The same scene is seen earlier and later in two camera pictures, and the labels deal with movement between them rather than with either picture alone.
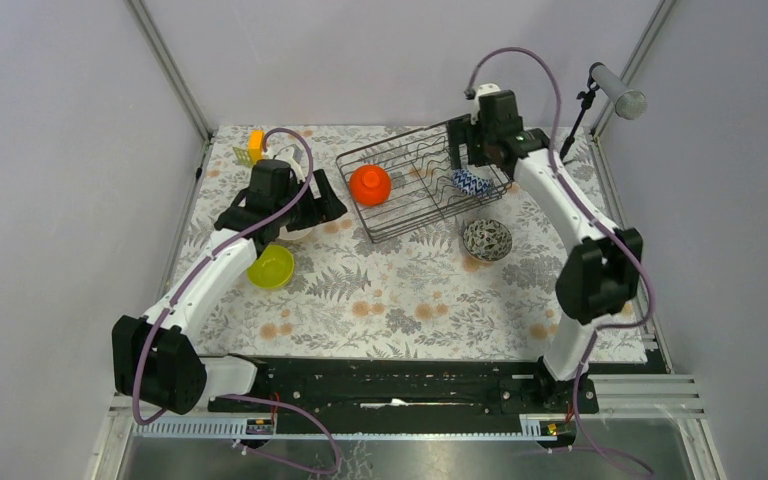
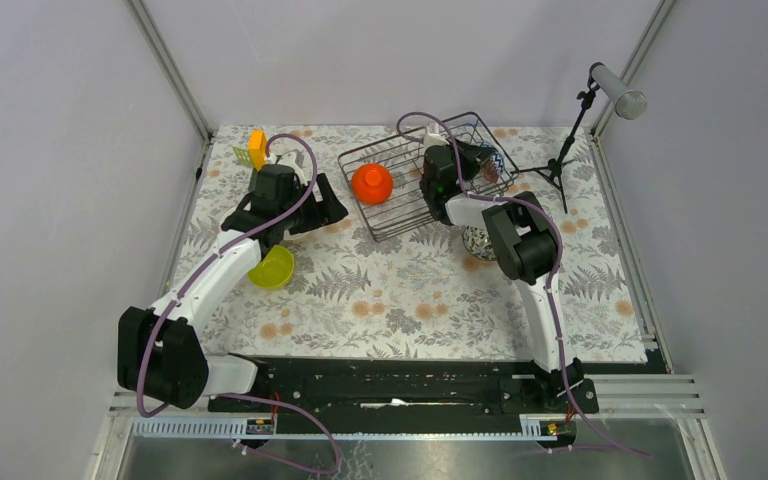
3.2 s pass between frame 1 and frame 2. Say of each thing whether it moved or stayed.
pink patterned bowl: stayed
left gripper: stayed
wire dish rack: stayed
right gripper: moved
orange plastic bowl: stayed
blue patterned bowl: moved
